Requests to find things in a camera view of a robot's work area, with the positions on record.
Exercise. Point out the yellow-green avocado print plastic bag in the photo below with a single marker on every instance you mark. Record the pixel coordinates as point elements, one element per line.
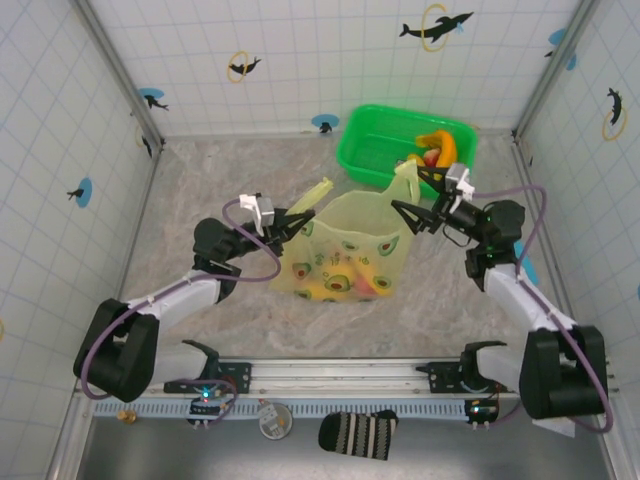
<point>360,260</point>

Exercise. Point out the green perforated plastic basket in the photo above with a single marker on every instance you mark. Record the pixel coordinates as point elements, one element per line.
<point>370,140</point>

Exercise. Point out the red fake apple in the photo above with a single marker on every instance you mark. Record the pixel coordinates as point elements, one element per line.
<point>365,286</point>

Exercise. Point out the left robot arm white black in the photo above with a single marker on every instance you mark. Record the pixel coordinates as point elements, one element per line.
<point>185,295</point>

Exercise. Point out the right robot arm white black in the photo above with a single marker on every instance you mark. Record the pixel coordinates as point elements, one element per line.
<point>530,300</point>

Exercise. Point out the pink-red fake fruit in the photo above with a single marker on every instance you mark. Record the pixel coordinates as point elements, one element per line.
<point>431,157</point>

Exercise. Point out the small yellow fake banana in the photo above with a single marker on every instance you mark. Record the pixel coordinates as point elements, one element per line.
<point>414,157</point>

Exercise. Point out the orange-yellow fake banana bunch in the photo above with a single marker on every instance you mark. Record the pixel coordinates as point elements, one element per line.
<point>445,142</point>

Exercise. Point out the light blue cylinder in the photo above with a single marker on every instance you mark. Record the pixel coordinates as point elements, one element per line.
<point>527,270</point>

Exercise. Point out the dolphin blue circle sticker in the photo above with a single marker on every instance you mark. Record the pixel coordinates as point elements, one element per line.
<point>325,120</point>
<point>557,36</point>
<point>86,192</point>
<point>150,94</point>

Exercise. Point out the round metal disc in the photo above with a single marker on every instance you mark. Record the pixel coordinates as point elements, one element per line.
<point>275,422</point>

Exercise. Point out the small brass fitting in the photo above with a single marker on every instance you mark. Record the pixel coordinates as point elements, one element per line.
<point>127,416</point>

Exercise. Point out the black beige striped sock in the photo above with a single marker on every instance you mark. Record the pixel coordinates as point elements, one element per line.
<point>355,435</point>

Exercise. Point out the white paper card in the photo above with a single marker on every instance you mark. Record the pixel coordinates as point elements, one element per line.
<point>555,431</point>

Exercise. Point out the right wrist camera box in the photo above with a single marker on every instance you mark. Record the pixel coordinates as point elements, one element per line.
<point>457,177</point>

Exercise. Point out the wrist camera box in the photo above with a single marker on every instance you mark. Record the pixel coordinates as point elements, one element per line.
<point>457,177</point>
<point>262,215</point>

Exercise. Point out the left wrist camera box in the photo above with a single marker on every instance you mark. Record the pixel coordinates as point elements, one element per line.
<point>262,215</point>

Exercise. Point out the aluminium frame post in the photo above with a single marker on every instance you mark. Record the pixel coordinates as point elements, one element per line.
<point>547,85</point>
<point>121,75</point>

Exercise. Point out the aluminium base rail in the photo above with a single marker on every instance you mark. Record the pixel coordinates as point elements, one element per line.
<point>330,377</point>

